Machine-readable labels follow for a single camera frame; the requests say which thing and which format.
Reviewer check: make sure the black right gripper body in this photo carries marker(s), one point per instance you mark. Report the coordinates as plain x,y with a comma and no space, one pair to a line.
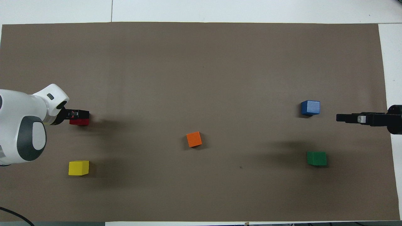
378,120

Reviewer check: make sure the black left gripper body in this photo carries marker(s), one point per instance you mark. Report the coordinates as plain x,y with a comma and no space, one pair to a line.
60,116

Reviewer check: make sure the red wooden block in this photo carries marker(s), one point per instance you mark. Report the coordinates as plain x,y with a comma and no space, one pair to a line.
78,122

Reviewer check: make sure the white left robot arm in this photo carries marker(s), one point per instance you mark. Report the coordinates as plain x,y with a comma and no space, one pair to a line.
19,125

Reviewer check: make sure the blue wooden block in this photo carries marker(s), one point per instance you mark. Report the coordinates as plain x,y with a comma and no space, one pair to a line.
310,107

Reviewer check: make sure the green wooden block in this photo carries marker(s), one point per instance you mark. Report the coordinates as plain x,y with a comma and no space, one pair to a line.
316,158

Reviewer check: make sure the yellow wooden block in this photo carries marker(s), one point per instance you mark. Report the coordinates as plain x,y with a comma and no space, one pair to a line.
78,168

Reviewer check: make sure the orange wooden block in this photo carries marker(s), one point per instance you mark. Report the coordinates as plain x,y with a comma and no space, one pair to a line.
194,139

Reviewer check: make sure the brown table mat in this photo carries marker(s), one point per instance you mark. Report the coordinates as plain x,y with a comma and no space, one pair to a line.
201,78

